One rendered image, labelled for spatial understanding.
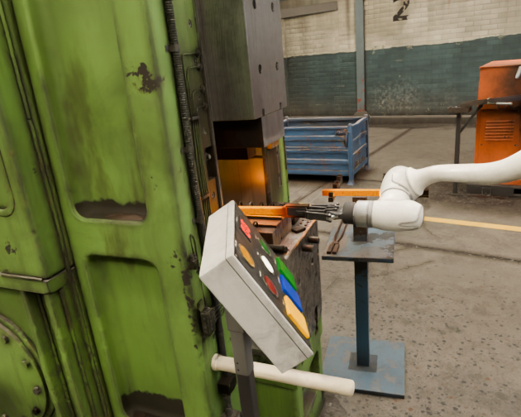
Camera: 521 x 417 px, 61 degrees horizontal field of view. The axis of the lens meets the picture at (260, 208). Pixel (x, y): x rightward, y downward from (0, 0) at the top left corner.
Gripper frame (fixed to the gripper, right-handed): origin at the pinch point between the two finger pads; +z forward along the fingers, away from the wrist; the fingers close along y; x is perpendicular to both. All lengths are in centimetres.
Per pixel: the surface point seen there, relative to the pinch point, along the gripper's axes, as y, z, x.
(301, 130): 375, 115, -38
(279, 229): -5.7, 5.2, -5.2
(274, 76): 2.4, 5.5, 45.6
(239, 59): -17, 9, 52
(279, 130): 2.2, 5.4, 28.0
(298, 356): -69, -21, -6
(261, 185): 22.8, 22.5, 1.6
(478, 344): 82, -68, -101
